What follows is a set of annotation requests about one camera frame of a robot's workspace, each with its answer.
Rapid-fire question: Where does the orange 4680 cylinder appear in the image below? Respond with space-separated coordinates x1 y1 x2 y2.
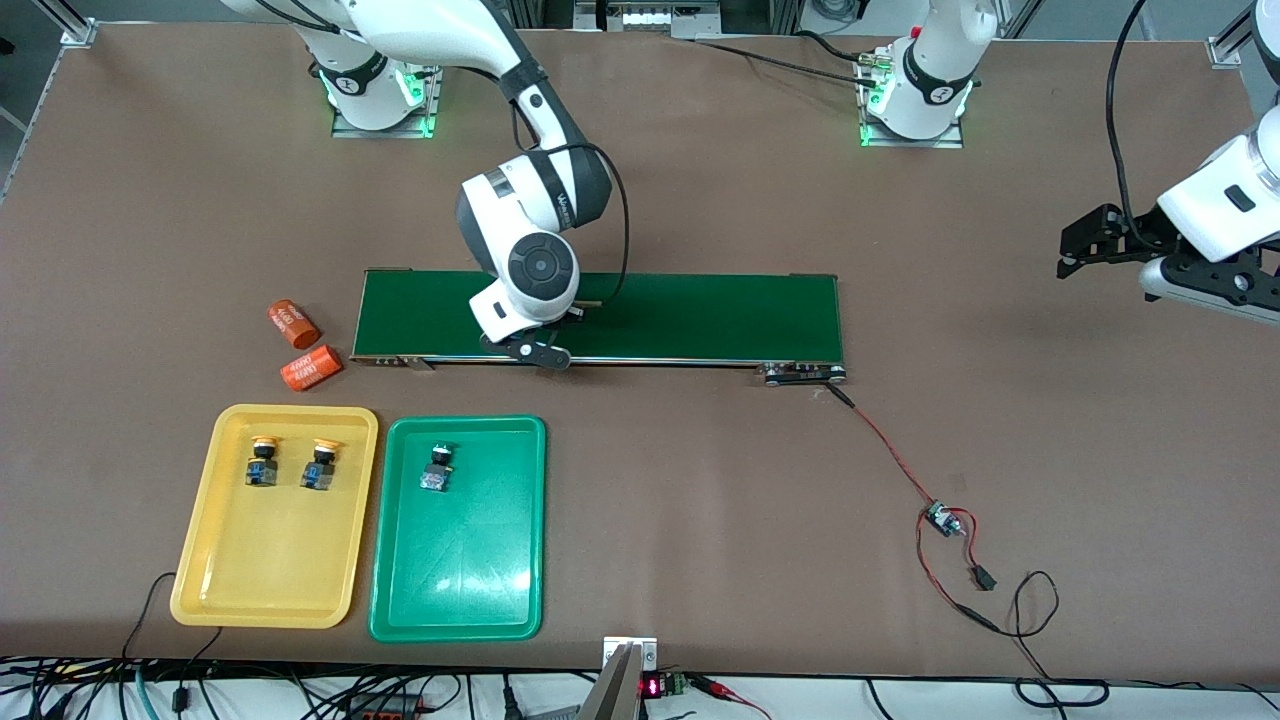
280 345 345 393
266 298 320 350

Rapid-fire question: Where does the green conveyor belt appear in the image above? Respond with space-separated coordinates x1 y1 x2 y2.
350 268 849 389

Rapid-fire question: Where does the red clip lead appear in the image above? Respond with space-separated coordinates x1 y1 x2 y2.
695 675 771 720

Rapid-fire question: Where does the green plastic tray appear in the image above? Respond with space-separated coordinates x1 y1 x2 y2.
368 414 548 643

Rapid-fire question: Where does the black power strip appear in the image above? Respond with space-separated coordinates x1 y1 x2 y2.
345 690 446 720

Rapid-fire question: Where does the yellow plastic tray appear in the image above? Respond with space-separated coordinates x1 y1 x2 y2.
169 403 380 630

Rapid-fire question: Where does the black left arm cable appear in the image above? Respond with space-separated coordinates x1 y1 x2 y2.
1105 0 1151 251

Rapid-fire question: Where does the aluminium arm base plate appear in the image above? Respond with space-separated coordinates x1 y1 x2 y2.
332 30 447 139
858 45 966 149

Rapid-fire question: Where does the red black power wire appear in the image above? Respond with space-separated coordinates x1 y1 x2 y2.
826 384 1001 633

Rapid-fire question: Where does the thin black looped cable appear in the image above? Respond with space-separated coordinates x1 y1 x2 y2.
985 570 1111 709

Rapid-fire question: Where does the black cable across table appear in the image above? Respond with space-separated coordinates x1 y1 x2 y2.
690 30 886 91

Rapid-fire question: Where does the white device in frame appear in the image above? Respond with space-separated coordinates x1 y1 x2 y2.
600 0 723 39

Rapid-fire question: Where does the grey metal camera mount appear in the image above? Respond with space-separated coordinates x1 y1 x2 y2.
578 635 661 720

